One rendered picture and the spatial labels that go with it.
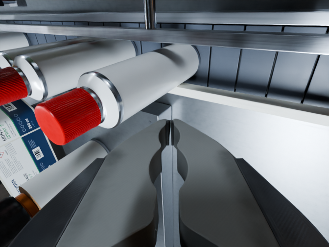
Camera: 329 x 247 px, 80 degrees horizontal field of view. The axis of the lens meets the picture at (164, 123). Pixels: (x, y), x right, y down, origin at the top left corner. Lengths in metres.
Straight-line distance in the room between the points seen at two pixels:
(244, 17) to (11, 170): 0.64
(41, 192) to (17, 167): 0.23
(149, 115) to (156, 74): 0.18
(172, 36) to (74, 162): 0.38
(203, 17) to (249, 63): 0.08
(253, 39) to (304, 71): 0.10
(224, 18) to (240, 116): 0.16
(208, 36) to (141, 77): 0.07
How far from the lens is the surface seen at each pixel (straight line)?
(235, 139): 0.38
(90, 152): 0.52
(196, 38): 0.20
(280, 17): 0.26
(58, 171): 0.50
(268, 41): 0.18
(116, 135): 0.48
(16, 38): 0.60
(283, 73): 0.27
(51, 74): 0.25
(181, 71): 0.24
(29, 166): 0.71
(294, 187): 0.42
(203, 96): 0.26
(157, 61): 0.21
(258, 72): 0.27
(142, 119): 0.39
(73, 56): 0.27
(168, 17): 0.31
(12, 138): 0.66
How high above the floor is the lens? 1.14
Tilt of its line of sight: 46 degrees down
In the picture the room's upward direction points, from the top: 131 degrees counter-clockwise
